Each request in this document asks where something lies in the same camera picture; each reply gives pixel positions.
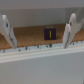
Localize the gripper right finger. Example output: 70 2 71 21
62 7 84 50

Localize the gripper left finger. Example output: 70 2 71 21
0 13 18 50

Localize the purple block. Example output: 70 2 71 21
44 25 57 41

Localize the white cabinet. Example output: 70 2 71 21
0 0 84 30

